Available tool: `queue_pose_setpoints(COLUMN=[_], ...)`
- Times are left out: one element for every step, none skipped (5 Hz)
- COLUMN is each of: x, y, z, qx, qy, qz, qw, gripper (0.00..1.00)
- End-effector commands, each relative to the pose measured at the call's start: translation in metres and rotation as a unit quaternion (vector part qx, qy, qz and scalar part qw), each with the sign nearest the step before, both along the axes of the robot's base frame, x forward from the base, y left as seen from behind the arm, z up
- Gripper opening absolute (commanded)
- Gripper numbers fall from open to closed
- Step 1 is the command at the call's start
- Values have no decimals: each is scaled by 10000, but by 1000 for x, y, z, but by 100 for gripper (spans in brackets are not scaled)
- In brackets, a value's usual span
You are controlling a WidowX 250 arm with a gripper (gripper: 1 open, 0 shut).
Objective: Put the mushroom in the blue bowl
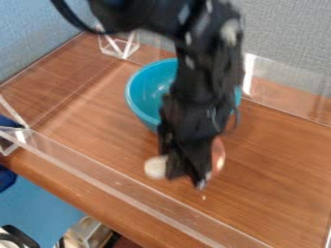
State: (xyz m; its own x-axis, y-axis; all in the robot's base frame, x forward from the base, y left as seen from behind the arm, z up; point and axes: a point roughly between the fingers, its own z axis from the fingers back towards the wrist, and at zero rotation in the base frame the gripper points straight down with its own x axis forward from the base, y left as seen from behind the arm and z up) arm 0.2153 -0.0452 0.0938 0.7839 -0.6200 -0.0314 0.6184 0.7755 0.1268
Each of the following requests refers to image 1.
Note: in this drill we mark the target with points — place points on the clear acrylic corner bracket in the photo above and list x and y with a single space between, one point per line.
121 46

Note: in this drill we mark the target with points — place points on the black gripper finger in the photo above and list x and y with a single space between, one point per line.
199 155
169 149

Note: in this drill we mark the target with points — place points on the blue bowl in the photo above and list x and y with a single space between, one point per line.
185 101

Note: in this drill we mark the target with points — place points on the brown white toy mushroom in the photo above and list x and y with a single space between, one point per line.
158 170

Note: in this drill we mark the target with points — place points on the clear acrylic front barrier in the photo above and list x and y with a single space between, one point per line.
153 218

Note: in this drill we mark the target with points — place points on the clear acrylic barrier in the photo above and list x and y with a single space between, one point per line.
153 218
275 85

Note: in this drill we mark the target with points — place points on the black white object below table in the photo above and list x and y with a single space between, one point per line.
12 238

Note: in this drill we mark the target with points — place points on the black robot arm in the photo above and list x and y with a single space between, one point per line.
205 28

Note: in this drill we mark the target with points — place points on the clear acrylic back barrier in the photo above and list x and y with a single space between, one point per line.
275 85

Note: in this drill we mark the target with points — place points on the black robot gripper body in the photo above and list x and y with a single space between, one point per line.
197 106

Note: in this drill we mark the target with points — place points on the grey metal frame below table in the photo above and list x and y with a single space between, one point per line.
87 234

